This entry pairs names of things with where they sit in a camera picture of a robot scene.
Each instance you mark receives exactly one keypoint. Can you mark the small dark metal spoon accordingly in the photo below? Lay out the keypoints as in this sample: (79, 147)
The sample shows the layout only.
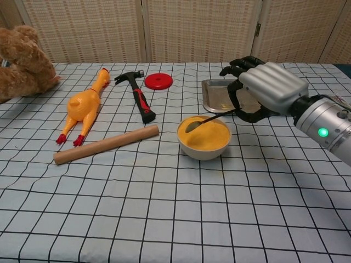
(192, 126)

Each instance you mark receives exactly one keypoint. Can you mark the black red claw hammer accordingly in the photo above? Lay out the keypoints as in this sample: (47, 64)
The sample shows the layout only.
(142, 104)

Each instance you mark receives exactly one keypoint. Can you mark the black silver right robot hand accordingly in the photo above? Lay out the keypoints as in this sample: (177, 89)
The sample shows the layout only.
(274, 85)

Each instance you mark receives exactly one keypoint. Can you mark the wooden rolling pin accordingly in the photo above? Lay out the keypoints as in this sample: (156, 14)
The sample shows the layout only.
(107, 144)

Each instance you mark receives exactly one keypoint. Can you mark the bamboo folding screen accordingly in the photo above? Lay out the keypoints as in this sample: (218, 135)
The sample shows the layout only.
(192, 30)

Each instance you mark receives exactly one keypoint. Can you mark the cream bowl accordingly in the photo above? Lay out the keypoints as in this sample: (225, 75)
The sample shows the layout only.
(203, 154)

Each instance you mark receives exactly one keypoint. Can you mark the red plastic disc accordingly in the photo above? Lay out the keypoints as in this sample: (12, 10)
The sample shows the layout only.
(163, 82)

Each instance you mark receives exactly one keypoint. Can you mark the light blue checked tablecloth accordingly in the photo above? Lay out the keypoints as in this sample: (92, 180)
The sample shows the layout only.
(164, 205)

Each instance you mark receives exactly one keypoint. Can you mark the brown teddy bear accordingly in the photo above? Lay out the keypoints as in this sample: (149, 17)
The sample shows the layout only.
(24, 68)

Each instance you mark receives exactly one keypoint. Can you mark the metal screen hinge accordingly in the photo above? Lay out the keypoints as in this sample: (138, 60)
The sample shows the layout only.
(258, 29)

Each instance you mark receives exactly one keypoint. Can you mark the stainless steel tray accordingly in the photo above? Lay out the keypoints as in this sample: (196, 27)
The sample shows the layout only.
(216, 96)

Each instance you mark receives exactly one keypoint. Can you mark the yellow rubber chicken toy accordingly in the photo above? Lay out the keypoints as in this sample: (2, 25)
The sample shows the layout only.
(82, 105)

